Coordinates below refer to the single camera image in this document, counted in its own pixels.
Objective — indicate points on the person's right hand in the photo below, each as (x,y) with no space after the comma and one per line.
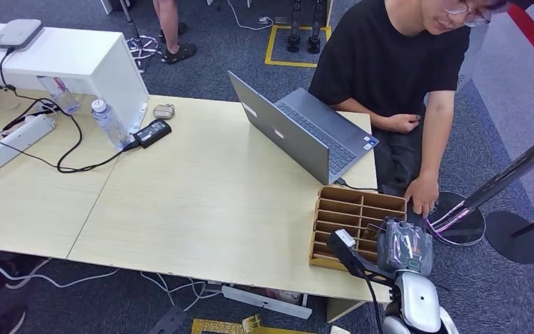
(404,123)

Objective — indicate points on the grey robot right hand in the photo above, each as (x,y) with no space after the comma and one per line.
(405,249)

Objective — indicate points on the person's left hand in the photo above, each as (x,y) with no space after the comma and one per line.
(422,193)

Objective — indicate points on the dark card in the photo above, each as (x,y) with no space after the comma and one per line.
(374,227)

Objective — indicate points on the person's left forearm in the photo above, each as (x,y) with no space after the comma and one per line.
(437,136)

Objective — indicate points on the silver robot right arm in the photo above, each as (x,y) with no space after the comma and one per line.
(421,302)

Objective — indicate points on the person's right forearm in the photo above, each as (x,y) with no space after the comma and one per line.
(363,113)

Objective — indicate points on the person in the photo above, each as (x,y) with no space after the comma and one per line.
(382,55)
(170,27)

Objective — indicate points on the wooden slotted card organizer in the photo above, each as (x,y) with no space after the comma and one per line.
(340,207)

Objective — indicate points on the person's glasses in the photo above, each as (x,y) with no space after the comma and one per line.
(469,14)

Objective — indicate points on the pale table leg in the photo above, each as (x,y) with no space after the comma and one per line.
(338,309)

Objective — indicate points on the black stanchion base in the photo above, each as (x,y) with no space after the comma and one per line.
(513,239)

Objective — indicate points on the grey open laptop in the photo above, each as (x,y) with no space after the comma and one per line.
(290,133)

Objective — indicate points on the black stand leg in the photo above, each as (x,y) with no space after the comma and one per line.
(294,41)
(315,42)

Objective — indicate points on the white metal bar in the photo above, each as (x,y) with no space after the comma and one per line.
(267,302)

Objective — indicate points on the yellow board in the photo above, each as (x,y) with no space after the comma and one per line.
(221,327)

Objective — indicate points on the beige earbuds case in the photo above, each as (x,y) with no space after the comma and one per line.
(164,111)

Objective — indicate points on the black metal plate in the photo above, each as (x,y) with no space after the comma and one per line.
(168,320)

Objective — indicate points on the black power adapter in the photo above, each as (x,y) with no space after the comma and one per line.
(152,132)

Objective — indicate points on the clear water bottle white cap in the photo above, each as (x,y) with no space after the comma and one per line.
(110,124)

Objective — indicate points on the white desk riser shelf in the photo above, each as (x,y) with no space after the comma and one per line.
(73,55)

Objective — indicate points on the white power strip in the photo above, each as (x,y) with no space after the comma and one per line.
(13,143)

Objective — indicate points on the grey flat box device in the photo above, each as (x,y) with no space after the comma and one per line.
(17,33)

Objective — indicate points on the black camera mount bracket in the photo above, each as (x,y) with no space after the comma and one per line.
(352,262)

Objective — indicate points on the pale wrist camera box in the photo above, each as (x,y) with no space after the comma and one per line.
(346,238)

